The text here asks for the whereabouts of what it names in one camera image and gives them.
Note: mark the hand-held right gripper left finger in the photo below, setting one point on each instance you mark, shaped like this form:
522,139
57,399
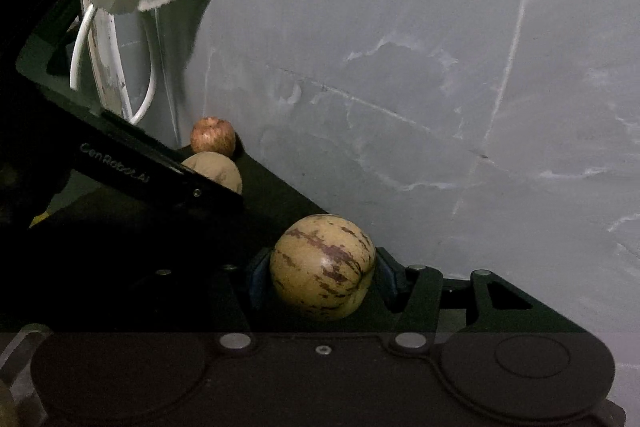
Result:
257,282

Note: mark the red apple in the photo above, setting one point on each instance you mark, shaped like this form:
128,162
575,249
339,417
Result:
212,136

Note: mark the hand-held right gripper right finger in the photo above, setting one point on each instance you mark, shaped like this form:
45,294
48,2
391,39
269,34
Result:
389,279

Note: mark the large striped pepino melon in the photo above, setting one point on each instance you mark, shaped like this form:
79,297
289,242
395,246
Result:
322,274

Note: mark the white post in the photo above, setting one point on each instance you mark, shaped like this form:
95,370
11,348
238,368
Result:
107,57

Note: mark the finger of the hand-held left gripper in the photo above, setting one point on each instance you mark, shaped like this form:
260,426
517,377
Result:
220,199

